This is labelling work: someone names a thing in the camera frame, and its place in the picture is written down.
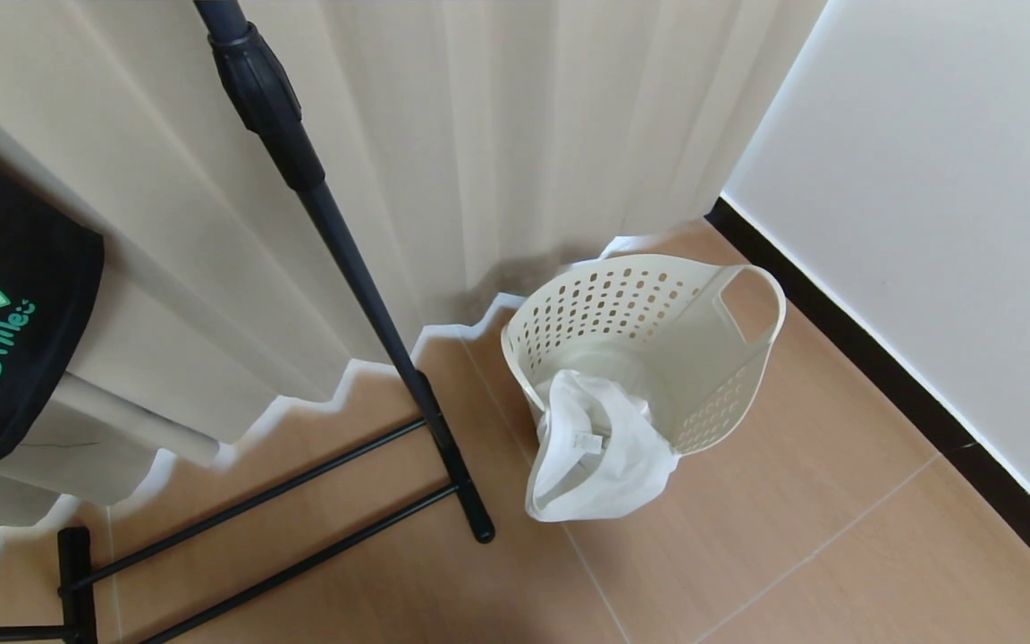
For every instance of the white garment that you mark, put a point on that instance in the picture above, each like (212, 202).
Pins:
(604, 474)

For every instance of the black shorts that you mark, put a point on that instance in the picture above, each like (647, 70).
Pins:
(14, 268)

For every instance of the white laundry basket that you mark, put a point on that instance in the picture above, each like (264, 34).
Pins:
(703, 358)

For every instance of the black clothes rack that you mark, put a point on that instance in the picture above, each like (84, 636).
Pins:
(336, 233)

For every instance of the beige curtain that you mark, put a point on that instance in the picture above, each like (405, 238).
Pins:
(479, 134)

